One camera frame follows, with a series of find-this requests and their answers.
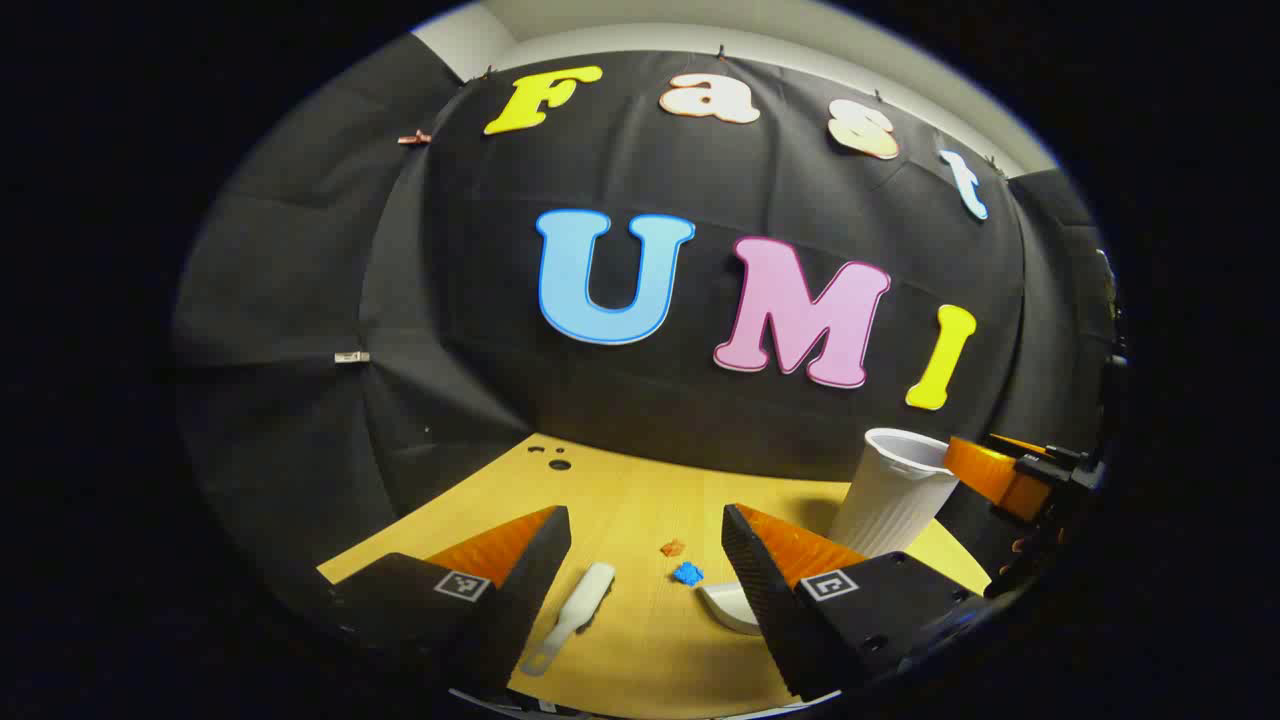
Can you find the orange paper scrap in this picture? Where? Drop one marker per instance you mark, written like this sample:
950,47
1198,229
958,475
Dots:
673,548

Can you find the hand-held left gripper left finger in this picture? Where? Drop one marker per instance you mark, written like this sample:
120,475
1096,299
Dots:
535,580

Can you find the white ribbed garbage bin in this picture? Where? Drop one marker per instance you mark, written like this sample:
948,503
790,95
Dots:
890,500

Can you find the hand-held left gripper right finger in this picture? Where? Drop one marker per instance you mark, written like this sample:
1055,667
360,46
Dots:
760,590

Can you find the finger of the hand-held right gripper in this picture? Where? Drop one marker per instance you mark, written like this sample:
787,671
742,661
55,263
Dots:
985,475
1012,442

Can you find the white dustpan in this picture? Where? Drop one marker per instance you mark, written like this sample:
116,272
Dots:
730,605

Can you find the silver metal clip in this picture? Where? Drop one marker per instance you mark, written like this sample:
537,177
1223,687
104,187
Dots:
351,357

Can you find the wooden desktop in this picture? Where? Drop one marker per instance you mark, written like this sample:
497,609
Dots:
640,520

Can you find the blue paper scrap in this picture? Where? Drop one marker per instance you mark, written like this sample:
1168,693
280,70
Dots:
688,574

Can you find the copper metal clip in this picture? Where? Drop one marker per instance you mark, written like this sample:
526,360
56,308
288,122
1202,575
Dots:
413,138

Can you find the small white broom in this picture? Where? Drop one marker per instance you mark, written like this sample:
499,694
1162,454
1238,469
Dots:
585,600

